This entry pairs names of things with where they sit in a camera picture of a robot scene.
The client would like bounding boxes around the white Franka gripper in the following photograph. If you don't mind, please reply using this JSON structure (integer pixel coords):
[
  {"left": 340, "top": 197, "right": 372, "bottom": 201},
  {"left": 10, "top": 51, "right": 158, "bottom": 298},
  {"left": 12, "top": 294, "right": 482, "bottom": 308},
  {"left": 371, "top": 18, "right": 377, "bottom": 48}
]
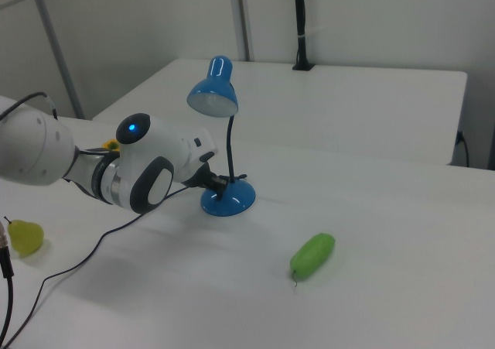
[{"left": 176, "top": 159, "right": 230, "bottom": 203}]

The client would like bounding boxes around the blue desk lamp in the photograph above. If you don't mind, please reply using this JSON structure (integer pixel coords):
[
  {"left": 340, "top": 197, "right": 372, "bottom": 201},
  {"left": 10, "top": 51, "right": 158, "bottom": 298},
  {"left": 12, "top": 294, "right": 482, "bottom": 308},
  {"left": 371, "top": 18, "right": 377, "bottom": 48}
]
[{"left": 186, "top": 54, "right": 257, "bottom": 217}]

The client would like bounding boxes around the green toy gourd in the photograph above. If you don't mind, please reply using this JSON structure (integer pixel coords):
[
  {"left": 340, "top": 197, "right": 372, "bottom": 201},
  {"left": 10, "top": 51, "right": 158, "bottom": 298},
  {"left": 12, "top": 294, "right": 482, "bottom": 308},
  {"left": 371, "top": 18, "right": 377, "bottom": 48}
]
[{"left": 289, "top": 231, "right": 336, "bottom": 288}]

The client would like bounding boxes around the white adjoining table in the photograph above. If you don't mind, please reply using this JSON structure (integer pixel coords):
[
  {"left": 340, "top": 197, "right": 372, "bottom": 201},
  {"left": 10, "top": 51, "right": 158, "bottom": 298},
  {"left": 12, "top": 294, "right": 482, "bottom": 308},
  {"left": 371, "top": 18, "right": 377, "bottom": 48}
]
[{"left": 91, "top": 57, "right": 469, "bottom": 167}]

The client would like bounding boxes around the green toy pear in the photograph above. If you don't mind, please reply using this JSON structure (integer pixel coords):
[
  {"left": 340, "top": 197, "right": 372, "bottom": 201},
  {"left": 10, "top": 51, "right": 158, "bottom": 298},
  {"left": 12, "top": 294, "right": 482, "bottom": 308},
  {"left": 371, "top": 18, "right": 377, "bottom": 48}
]
[{"left": 3, "top": 216, "right": 45, "bottom": 258}]

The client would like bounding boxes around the black lamp power cable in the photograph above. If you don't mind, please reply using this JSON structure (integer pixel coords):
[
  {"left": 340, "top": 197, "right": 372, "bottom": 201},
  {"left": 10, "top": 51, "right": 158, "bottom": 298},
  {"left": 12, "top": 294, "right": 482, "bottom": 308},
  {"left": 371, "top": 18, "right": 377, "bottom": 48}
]
[{"left": 2, "top": 173, "right": 248, "bottom": 348}]

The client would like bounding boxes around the grey wall frame post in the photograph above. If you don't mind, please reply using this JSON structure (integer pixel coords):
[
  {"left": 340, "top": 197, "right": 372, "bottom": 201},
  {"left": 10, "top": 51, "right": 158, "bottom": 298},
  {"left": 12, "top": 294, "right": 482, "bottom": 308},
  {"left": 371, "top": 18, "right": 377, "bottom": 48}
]
[
  {"left": 27, "top": 0, "right": 85, "bottom": 120},
  {"left": 234, "top": 0, "right": 256, "bottom": 62}
]

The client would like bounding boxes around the black camera pole with clamp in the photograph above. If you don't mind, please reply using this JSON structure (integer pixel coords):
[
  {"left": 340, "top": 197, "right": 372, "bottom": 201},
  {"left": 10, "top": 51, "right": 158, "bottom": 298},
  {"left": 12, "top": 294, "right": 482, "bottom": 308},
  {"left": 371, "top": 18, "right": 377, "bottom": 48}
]
[{"left": 292, "top": 0, "right": 316, "bottom": 72}]

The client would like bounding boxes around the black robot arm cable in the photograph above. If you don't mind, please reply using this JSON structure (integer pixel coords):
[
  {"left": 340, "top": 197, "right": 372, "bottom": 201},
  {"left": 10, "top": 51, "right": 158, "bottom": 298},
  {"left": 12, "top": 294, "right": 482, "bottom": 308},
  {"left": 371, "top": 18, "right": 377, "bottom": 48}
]
[{"left": 0, "top": 91, "right": 60, "bottom": 121}]

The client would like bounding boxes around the black cable with metal connector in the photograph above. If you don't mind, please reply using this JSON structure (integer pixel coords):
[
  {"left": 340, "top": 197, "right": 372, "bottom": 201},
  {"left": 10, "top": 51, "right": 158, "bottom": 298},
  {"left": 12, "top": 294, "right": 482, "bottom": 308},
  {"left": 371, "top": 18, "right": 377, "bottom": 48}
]
[{"left": 0, "top": 221, "right": 16, "bottom": 344}]

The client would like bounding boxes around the black wall socket cable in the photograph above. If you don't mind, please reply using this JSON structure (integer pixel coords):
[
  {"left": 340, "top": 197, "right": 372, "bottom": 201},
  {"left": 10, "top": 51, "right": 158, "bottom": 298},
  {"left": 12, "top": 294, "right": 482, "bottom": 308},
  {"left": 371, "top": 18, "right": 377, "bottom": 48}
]
[{"left": 456, "top": 130, "right": 471, "bottom": 168}]

